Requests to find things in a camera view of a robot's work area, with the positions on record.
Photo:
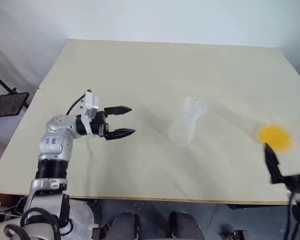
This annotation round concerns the clear cup of orange liquid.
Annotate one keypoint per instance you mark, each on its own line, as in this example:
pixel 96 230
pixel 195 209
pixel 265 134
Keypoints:
pixel 275 137

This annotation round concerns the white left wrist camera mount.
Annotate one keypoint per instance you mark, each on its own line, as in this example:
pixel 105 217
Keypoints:
pixel 91 105

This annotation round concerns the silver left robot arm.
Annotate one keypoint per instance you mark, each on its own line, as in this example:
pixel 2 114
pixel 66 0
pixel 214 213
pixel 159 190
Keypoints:
pixel 55 140

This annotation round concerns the dark grey rounded shape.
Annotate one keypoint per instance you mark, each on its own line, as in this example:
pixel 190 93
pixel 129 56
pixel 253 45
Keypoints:
pixel 123 226
pixel 186 226

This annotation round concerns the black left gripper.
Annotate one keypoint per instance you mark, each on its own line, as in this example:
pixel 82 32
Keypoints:
pixel 99 123

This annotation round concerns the black floor object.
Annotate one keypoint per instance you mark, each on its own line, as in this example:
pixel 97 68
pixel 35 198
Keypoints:
pixel 236 233

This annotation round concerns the black tablet screen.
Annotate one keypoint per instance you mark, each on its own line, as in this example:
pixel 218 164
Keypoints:
pixel 11 105

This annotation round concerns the silver robot torso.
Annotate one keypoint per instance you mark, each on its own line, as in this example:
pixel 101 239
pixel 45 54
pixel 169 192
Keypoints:
pixel 82 215

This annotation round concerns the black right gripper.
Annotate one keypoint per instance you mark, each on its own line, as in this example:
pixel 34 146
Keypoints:
pixel 293 182

